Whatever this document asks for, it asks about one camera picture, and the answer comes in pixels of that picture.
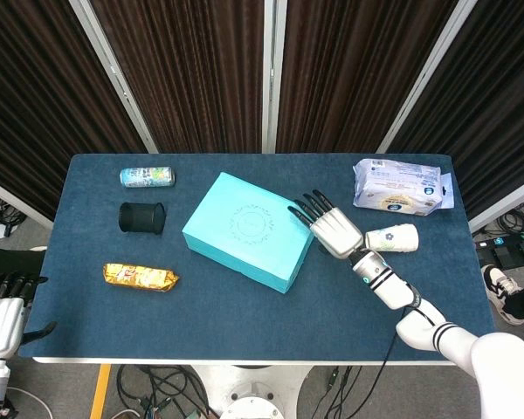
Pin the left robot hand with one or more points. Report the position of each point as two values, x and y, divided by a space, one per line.
0 325

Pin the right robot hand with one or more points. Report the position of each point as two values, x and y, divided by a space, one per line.
336 231

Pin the light blue lidded box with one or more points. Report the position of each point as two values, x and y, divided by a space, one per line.
244 231

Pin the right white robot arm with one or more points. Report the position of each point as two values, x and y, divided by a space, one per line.
419 331

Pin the white flower print paper cup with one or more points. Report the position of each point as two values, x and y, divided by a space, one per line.
395 235

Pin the dark trouser leg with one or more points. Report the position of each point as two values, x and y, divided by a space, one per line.
8 262

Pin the pale purple wet wipes pack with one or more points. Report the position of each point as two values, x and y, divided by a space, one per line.
397 187

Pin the yellow floor tape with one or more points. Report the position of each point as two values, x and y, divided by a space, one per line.
100 390

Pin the dark blue table mat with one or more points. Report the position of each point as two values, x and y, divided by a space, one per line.
244 323

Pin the gold snack packet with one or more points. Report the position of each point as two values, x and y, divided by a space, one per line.
139 277

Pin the dark brown pleated curtain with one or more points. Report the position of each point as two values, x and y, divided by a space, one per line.
498 109
26 87
179 65
353 65

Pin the white and black sneaker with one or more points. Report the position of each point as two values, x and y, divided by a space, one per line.
498 288

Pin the black mesh pen holder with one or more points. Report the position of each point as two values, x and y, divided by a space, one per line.
142 218

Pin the light blue drink can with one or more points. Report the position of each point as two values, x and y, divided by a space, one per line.
147 176

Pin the white partition frame post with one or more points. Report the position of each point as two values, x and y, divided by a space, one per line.
274 74
17 203
423 83
506 203
113 74

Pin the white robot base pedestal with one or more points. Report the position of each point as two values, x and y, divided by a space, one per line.
255 373

